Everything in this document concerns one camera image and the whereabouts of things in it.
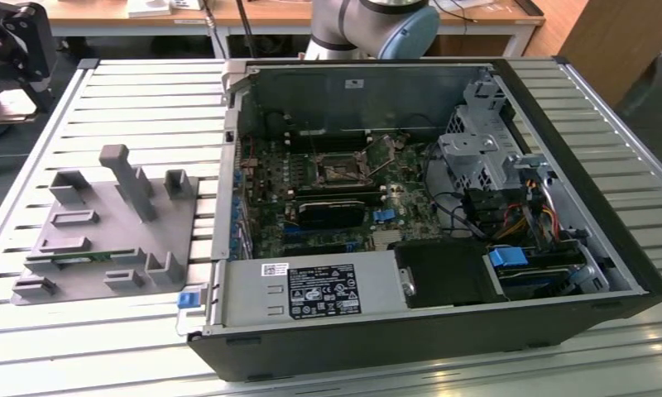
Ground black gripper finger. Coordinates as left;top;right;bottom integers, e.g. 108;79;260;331
16;76;57;117

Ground silver square CPU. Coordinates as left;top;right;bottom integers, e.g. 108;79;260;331
0;88;38;125

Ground CPU socket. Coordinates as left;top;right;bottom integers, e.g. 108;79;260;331
315;153;374;185

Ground black RAM slot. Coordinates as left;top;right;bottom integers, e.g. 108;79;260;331
292;185;380;197
295;192;383;205

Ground white box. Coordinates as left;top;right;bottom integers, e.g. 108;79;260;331
127;0;175;18

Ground grey plastic parts rack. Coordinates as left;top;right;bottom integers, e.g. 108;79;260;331
9;144;203;308

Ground green RAM stick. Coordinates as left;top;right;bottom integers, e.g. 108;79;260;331
25;247;136;265

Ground black graphics card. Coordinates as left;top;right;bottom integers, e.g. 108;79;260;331
296;200;368;229

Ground grey power supply unit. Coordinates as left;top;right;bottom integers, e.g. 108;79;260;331
220;258;411;328

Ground green motherboard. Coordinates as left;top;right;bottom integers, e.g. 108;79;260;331
233;132;449;260

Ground silver finned heat sink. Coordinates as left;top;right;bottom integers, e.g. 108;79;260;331
372;230;404;251

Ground silver metal drive cage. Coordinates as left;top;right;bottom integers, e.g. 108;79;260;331
438;78;531;192

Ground white papers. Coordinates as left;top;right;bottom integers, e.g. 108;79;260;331
434;0;499;13

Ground black open PC case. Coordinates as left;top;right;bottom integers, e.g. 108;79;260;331
173;56;662;384

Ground black flat bay cover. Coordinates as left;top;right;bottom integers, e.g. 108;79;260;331
388;237;509;309

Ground hard disk in blue carrier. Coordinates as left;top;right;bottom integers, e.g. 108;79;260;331
482;244;585;301

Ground wooden cabinet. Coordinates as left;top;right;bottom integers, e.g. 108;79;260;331
523;0;662;109

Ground thin black hanging cable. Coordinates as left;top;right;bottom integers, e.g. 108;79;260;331
235;0;255;59

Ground metal socket cover frame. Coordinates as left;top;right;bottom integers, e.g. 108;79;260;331
363;134;407;165

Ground thin wire locking lever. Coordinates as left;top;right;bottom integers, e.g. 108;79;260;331
367;153;399;178

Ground black wire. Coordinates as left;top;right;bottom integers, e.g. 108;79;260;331
434;190;490;239

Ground orange red wire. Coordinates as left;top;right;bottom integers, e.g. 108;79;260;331
499;208;531;239

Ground yellow wire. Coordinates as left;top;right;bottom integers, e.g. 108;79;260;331
538;197;563;237

